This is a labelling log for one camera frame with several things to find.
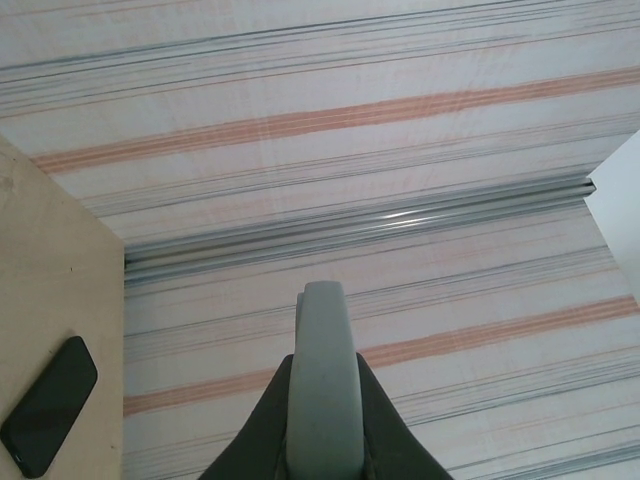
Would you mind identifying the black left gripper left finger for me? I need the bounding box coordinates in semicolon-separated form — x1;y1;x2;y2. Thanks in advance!
203;352;297;480

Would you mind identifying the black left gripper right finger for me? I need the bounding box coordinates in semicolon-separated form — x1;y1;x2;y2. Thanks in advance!
356;351;454;480

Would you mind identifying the grey-blue phone case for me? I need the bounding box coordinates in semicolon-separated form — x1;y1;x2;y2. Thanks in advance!
285;280;365;480

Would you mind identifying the black smartphone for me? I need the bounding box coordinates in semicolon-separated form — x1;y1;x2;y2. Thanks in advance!
0;335;99;479

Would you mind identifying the aluminium frame post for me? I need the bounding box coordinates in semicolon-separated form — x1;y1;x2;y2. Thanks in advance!
123;175;599;284

